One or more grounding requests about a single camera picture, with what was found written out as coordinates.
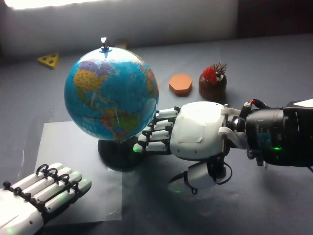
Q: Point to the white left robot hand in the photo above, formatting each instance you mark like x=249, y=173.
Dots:
x=24, y=210

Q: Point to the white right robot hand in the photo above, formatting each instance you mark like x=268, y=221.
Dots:
x=198, y=129

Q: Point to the blue desk globe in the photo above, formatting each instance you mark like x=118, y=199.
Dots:
x=110, y=98

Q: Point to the chocolate cake toy with strawberry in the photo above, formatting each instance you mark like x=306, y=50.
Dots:
x=212, y=85

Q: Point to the orange hexagon block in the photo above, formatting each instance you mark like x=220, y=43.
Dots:
x=180, y=84

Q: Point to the grey table cloth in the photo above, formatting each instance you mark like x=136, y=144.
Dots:
x=256, y=195

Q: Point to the tan rectangular wooden block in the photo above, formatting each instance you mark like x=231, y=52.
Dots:
x=124, y=44

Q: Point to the yellow triangle block with holes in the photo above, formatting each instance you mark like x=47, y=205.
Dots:
x=49, y=60

